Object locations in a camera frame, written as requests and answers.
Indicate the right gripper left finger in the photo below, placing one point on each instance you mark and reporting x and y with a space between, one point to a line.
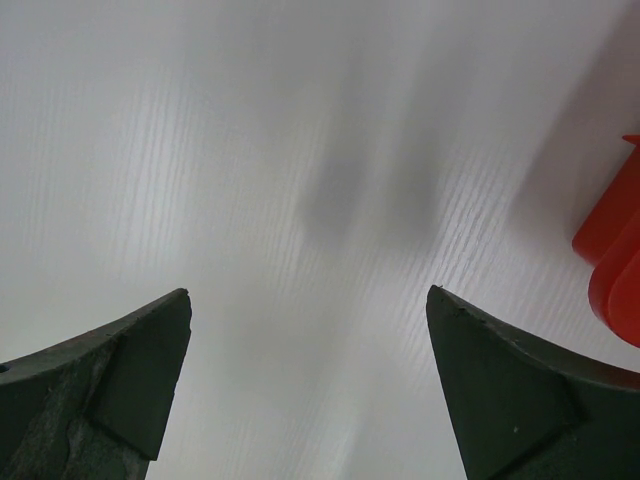
96 406

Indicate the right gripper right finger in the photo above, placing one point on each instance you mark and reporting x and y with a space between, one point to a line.
522 407

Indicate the red plastic bin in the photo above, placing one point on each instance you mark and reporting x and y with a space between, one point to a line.
608 240

